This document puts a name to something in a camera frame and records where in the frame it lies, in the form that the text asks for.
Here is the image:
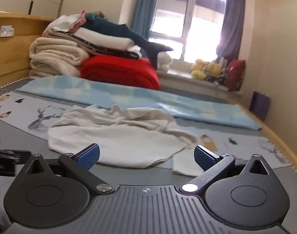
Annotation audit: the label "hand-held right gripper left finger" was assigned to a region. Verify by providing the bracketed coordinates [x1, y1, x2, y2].
[23, 143, 114, 195]

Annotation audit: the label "purple bag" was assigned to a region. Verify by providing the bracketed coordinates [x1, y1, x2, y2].
[249, 91, 271, 122]

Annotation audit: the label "tissue box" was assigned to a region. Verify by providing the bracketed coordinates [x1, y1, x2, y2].
[0, 25, 15, 37]

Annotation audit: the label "window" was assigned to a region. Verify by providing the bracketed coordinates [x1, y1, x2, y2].
[148, 0, 228, 62]

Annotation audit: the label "white t-shirt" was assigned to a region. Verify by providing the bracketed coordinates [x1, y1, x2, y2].
[48, 104, 202, 177]

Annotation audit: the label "red folded blanket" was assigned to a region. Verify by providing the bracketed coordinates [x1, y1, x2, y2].
[80, 55, 161, 91]

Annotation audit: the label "wooden bed frame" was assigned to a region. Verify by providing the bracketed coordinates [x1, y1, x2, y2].
[226, 95, 297, 176]

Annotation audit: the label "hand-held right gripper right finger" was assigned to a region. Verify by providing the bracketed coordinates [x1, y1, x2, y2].
[180, 145, 271, 195]

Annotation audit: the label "purple curtain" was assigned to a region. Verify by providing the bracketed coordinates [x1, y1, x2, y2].
[215, 0, 246, 64]

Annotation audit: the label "red cushion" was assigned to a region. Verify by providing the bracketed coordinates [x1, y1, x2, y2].
[224, 58, 246, 92]

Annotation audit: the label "white plush toy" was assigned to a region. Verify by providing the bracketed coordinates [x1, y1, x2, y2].
[157, 52, 173, 72]

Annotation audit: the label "cream folded blanket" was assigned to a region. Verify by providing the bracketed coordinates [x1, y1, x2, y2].
[29, 37, 90, 78]

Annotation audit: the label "blue curtain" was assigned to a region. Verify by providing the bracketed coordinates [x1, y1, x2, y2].
[131, 0, 161, 42]

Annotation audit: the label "dark patterned folded cloth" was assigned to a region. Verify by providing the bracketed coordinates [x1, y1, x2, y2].
[44, 33, 142, 60]

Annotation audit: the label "teal shark plush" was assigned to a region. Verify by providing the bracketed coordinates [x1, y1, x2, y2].
[81, 12, 174, 66]

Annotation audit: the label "wooden headboard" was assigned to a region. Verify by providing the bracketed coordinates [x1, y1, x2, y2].
[0, 13, 54, 88]

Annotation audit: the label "white and pink cloth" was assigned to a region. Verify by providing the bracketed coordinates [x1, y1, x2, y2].
[42, 10, 87, 36]

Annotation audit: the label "yellow plush toys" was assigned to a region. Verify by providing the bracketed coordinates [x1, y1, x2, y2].
[190, 59, 223, 80]

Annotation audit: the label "light blue blanket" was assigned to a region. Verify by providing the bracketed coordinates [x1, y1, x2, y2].
[16, 75, 262, 131]

